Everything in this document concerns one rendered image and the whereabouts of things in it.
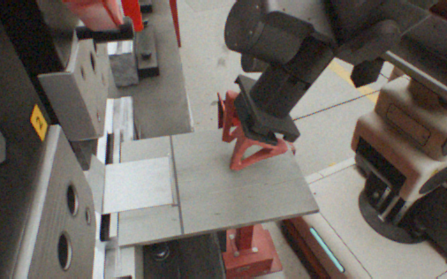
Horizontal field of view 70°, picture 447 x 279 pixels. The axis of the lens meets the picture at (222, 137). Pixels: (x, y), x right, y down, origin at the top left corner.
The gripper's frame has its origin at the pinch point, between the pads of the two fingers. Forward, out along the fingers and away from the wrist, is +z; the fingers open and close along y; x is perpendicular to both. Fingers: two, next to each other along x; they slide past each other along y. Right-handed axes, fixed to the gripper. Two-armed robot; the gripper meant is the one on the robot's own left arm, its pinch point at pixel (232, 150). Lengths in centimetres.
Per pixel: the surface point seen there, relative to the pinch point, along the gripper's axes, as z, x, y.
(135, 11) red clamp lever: -7.9, -16.6, -14.0
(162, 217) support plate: 8.2, -7.7, 6.7
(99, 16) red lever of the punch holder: -16.9, -22.1, 11.4
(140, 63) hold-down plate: 18, -6, -47
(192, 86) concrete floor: 85, 59, -159
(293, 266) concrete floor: 73, 81, -21
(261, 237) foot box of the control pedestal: 69, 64, -31
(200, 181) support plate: 5.4, -2.8, 1.9
